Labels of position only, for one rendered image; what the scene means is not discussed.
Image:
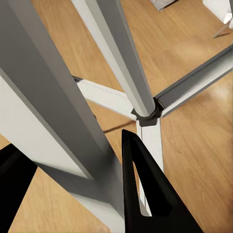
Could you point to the camera tripod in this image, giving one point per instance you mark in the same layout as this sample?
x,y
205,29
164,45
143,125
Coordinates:
x,y
44,113

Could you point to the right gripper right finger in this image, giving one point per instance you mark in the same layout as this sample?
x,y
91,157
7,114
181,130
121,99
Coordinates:
x,y
169,213

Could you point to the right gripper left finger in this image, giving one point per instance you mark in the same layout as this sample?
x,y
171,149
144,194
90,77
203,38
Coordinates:
x,y
16,174

